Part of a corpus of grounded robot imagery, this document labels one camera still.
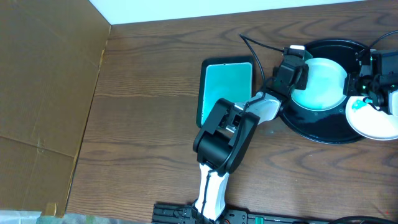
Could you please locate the light green plate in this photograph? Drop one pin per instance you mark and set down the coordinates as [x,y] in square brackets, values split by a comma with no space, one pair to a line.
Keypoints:
[324,89]

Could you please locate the white plate with stain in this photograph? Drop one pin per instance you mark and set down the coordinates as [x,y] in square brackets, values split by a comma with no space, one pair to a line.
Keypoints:
[369,122]

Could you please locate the green yellow sponge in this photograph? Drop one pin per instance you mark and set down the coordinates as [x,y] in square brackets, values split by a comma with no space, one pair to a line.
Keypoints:
[307,55]

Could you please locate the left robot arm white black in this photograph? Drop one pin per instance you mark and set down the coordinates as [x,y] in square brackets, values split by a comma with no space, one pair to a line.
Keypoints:
[227,132]

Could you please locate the round black serving tray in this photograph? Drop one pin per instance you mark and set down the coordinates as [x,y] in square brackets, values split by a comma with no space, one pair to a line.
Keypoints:
[330,126]

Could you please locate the brown cardboard panel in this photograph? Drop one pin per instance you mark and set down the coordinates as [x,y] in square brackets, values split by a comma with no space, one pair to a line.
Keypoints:
[51,54]

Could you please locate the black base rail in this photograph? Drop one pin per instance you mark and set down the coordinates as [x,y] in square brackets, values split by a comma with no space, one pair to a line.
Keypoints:
[280,217]

